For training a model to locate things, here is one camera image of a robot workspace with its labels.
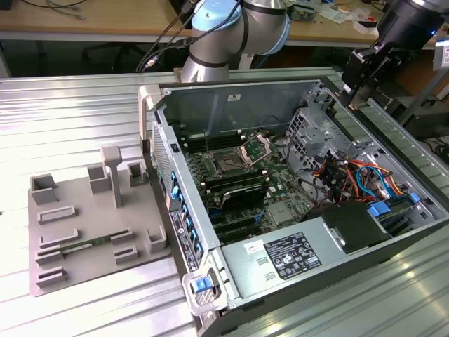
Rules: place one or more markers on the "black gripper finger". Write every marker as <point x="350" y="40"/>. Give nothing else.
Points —
<point x="356" y="70"/>
<point x="386" y="66"/>

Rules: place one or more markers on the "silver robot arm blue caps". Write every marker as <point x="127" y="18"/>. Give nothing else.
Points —
<point x="210" y="52"/>

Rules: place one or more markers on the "CPU socket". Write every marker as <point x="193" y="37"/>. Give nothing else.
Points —
<point x="226" y="163"/>

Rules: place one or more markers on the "black RAM slot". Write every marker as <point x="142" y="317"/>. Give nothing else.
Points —
<point x="235" y="182"/>
<point x="231" y="175"/>
<point x="210" y="136"/>
<point x="214" y="144"/>

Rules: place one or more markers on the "black expansion slot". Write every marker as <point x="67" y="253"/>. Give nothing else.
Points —
<point x="240" y="233"/>
<point x="235" y="224"/>

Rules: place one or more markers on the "white box dark inside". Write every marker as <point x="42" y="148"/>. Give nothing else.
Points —
<point x="365" y="28"/>

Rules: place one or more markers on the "black computer tower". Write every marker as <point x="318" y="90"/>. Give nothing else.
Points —
<point x="428" y="123"/>

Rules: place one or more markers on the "green electronic device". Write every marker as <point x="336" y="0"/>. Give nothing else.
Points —
<point x="303" y="14"/>

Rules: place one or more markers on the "silver perforated disk bay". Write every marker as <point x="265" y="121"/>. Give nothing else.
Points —
<point x="308" y="140"/>

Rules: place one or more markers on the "small blue plastic clip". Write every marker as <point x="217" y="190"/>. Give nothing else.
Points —
<point x="414" y="198"/>

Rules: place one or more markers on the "blue disk carrier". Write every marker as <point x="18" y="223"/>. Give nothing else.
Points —
<point x="379" y="210"/>

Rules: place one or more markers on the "green motherboard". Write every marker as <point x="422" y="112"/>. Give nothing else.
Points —
<point x="280" y="191"/>

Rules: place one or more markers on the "open black silver PC case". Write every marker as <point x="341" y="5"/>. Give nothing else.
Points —
<point x="210" y="116"/>

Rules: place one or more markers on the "black plastic shroud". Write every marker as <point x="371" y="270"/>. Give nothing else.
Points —
<point x="350" y="224"/>

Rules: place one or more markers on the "silver chipset heatsink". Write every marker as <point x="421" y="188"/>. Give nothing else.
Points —
<point x="282" y="214"/>

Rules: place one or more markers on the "black graphics card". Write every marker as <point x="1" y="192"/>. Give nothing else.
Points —
<point x="245" y="196"/>

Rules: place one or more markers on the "silver power supply with label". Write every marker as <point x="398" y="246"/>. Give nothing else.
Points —
<point x="245" y="277"/>

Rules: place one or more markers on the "blue case latch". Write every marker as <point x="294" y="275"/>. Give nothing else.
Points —
<point x="201" y="284"/>

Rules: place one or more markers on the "grey parts rack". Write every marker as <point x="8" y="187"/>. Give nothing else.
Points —
<point x="98" y="217"/>

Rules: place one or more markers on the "green RAM stick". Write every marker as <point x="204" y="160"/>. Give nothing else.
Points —
<point x="91" y="243"/>

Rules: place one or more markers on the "silver wrist camera black face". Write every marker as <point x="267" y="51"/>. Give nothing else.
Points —
<point x="443" y="54"/>

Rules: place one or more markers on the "wooden desk white frame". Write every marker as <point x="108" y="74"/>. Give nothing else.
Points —
<point x="329" y="31"/>

